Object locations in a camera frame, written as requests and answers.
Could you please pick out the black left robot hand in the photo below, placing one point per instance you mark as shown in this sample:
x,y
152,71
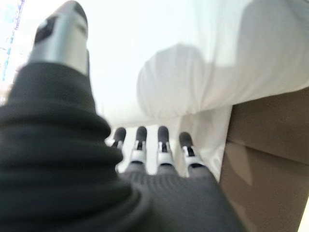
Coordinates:
x,y
60,157

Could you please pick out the white duvet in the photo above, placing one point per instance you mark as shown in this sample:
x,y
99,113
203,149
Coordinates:
x,y
217,72

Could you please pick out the brown upholstered bed frame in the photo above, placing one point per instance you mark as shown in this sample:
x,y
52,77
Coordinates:
x,y
270,169

